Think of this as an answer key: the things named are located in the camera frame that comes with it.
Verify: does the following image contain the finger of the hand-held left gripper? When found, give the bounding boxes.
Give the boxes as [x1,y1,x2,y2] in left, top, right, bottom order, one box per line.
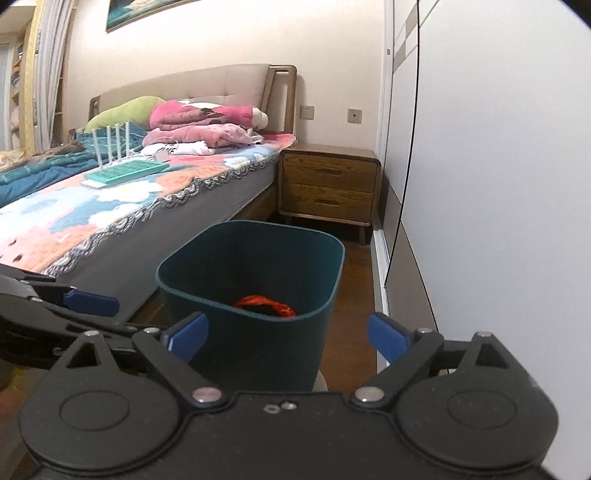
[0,274,120,319]
[0,293,144,370]

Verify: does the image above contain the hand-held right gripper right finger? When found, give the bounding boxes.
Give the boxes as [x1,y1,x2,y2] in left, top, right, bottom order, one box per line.
[351,311,534,407]

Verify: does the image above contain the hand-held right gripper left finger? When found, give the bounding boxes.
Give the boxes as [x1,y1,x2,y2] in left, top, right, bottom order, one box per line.
[51,311,229,407]

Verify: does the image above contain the dark teal waste bin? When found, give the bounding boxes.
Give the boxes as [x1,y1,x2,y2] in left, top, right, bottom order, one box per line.
[156,220,346,393]

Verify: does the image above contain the red plastic bag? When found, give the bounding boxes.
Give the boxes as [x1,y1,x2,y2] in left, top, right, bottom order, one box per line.
[233,295,297,318]

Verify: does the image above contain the floral printed bedspread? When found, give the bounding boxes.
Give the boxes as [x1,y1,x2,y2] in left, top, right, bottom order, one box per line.
[0,131,298,278]

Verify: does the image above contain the teal grid tray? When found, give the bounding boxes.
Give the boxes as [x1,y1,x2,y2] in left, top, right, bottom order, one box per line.
[84,159,169,188]

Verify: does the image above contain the blue quilt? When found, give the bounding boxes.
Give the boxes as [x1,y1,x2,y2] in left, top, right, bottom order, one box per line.
[0,131,144,208]

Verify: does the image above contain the wooden bed with padded headboard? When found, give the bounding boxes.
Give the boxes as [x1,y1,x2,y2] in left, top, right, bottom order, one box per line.
[0,64,298,324]

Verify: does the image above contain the wooden nightstand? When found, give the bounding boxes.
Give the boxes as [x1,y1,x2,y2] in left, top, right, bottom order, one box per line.
[277,143,383,245]

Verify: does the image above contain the white pole rack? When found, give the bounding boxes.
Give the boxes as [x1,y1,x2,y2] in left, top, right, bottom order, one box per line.
[90,121,134,167]

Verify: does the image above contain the white garment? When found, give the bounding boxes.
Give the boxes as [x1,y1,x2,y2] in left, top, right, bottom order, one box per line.
[139,141,218,157]

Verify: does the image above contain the green pillow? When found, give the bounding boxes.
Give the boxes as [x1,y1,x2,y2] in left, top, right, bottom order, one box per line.
[85,96,166,134]

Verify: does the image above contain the pale pink garment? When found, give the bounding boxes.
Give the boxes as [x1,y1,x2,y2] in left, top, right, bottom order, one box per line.
[142,122,252,148]

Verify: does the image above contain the white sliding door wardrobe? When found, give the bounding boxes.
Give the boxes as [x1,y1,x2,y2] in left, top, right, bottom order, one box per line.
[376,0,591,398]

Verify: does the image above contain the folded bright pink clothes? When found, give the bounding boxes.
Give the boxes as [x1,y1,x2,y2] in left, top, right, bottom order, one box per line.
[149,99,257,132]

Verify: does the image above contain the pale curtain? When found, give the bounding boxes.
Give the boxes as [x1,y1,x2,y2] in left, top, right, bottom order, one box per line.
[34,0,77,153]

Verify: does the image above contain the wall shelf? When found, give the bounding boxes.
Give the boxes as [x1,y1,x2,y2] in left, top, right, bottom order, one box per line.
[0,41,26,153]

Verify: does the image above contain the framed wall picture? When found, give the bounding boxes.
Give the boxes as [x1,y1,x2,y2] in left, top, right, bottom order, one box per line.
[105,0,204,33]

